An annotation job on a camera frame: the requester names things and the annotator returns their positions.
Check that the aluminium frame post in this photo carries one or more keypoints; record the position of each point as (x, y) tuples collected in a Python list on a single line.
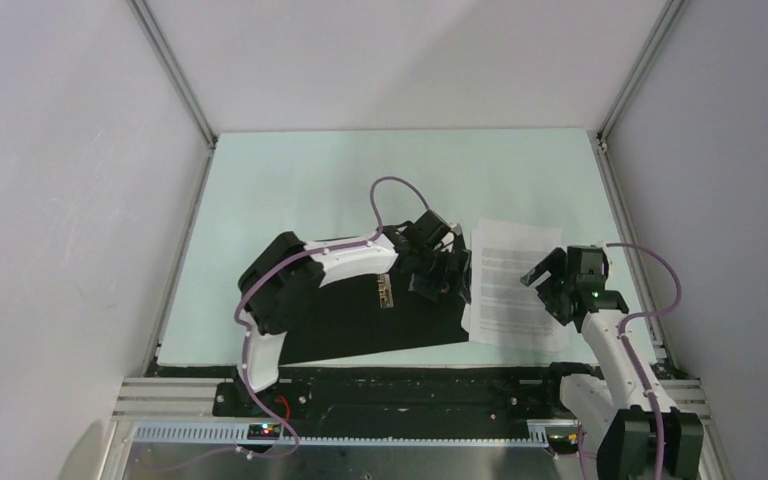
[(169, 63), (659, 35)]

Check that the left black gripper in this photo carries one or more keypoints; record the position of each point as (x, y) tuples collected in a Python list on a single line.
[(438, 285)]

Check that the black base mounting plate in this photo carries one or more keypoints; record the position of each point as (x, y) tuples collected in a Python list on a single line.
[(487, 403)]

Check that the printed white paper sheets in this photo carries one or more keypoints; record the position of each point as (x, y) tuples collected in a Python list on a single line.
[(503, 311)]

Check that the controller board with leds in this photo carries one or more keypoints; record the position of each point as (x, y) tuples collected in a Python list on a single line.
[(563, 444), (264, 432)]

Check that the left controller board with LEDs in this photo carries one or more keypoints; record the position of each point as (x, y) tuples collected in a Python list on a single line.
[(264, 432)]

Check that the right controller board with LEDs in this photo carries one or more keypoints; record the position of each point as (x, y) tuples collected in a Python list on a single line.
[(563, 444)]

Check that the silver folder clip mechanism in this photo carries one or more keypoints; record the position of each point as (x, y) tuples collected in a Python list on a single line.
[(385, 292)]

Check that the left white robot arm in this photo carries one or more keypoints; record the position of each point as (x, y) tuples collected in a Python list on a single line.
[(279, 288)]

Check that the left aluminium frame post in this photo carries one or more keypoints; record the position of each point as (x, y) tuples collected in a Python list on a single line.
[(169, 63)]

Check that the aluminium front rail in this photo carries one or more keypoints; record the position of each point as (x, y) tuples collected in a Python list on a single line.
[(192, 398)]

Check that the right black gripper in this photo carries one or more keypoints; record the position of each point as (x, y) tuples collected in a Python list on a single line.
[(551, 263)]

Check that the right aluminium frame post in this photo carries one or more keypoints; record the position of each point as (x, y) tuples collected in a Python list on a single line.
[(659, 35)]

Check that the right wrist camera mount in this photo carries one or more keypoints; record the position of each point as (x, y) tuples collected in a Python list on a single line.
[(603, 246)]

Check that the red and black folder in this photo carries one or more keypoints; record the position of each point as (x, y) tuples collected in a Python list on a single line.
[(347, 321)]

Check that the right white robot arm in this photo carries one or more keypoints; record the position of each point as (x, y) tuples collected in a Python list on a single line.
[(627, 416)]

